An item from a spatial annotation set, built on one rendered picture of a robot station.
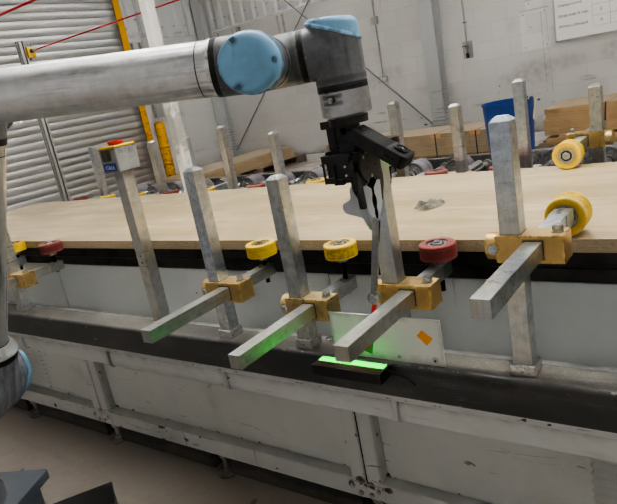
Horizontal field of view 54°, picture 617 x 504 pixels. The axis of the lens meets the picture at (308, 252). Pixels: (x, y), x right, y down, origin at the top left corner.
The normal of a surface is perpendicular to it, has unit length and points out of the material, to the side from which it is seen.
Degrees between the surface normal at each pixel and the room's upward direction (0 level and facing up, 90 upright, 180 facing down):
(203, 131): 90
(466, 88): 90
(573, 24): 90
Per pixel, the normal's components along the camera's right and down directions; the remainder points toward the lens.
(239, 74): -0.02, 0.27
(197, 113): 0.77, 0.03
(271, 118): -0.61, 0.32
